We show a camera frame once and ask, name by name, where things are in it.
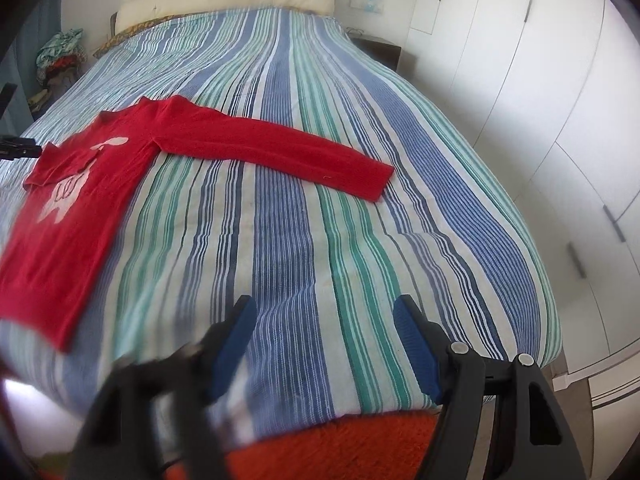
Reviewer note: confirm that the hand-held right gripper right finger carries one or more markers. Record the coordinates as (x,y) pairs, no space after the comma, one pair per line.
(416,350)

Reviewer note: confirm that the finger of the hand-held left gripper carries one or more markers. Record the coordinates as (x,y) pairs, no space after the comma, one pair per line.
(20,149)

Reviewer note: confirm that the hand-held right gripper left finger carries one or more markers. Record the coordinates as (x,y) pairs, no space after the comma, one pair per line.
(234,345)

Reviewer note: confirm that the red sweater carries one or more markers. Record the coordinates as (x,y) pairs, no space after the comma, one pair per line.
(100,200)

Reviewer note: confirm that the pile of colourful clothes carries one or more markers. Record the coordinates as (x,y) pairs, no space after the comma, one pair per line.
(57,50)

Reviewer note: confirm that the blue curtain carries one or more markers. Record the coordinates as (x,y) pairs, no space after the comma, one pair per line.
(40,45)

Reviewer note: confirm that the striped bedspread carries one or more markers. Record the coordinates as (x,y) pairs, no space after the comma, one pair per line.
(310,240)

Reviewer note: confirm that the orange fuzzy cloth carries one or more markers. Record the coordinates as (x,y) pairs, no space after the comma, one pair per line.
(320,450)

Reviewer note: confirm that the dark nightstand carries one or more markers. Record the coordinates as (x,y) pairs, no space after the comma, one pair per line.
(380,52)

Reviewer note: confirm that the white wardrobe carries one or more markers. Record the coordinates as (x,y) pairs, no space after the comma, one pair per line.
(525,60)

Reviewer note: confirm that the white wall socket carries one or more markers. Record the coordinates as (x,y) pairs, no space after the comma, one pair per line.
(367,4)

